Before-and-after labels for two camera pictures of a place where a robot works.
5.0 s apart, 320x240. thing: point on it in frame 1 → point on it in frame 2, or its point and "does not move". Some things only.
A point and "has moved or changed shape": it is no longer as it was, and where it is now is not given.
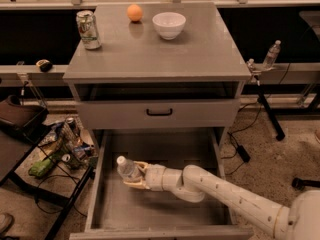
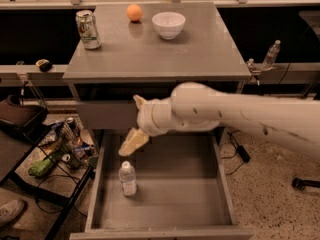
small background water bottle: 271,56 does not move
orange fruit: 134,12 does not move
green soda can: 88,29 does not move
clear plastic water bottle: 128,169 has moved or changed shape
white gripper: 154,176 → 145,118
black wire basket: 70,144 does not move
